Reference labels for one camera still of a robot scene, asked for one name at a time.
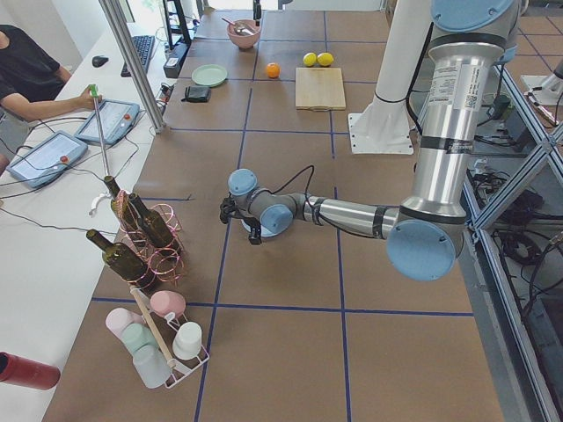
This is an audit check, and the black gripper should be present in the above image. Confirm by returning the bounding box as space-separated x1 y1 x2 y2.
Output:
219 196 262 245

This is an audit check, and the light blue plate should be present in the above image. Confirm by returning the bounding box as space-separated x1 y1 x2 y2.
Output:
241 218 289 238

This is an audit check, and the orange fruit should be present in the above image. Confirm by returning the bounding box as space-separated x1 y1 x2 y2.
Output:
266 62 281 79

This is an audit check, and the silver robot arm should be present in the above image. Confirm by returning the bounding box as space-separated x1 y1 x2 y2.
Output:
220 1 522 281

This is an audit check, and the light green plate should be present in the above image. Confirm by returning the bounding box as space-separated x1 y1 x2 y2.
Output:
191 64 228 87

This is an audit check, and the dark wine bottle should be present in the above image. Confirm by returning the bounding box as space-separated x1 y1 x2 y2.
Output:
128 193 181 256
86 229 154 288
103 176 135 232

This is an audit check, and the dark grey folded cloth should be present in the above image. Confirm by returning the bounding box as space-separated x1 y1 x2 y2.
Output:
181 85 211 103

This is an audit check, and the white cup rack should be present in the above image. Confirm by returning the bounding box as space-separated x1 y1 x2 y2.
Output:
130 288 209 389

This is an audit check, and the white cup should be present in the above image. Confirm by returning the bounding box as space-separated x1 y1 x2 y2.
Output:
172 322 202 360

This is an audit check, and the teach pendant tablet far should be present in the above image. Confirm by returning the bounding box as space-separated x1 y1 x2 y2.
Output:
75 99 140 146

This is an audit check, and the teach pendant tablet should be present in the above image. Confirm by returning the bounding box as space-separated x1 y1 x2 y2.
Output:
75 99 140 146
7 131 88 188

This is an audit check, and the wooden cutting board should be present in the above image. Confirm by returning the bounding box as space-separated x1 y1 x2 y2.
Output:
296 67 347 111

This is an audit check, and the pale pink cup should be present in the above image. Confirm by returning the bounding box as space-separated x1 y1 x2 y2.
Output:
106 308 144 339

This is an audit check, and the light green cup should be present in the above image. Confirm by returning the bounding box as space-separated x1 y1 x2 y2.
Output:
121 323 157 355

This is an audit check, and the yellow lemon lower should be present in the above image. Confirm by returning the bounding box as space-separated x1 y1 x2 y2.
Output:
303 52 318 68

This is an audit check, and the yellow lemon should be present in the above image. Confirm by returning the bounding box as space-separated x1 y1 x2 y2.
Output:
303 52 318 68
317 52 334 67

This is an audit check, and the pink bowl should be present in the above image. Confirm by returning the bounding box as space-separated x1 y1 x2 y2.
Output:
227 19 261 49

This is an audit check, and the yellow lemon upper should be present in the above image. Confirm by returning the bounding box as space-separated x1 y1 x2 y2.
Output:
317 52 334 67

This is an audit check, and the pale blue cup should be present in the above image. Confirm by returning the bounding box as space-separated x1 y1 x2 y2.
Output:
133 345 172 389

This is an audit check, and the metal scoop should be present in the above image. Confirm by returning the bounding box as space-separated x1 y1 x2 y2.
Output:
222 17 256 36

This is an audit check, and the black keyboard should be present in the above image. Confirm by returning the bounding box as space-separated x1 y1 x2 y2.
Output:
131 35 156 73

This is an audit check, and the teach pendant tablet near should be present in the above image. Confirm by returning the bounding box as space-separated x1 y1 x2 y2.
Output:
7 131 88 188

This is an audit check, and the black computer mouse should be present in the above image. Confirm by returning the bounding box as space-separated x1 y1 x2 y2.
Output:
91 55 109 68

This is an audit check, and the person in black shirt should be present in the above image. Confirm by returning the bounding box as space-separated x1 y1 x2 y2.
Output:
0 25 94 170

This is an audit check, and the red bottle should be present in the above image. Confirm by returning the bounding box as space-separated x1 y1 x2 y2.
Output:
1 352 61 390

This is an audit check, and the copper wire bottle rack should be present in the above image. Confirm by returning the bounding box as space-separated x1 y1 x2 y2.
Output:
120 189 185 286

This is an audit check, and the green handled grabber stick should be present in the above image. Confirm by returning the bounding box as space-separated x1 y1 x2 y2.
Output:
88 84 116 216

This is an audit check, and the aluminium frame post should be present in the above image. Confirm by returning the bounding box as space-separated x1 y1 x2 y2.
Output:
99 0 165 134

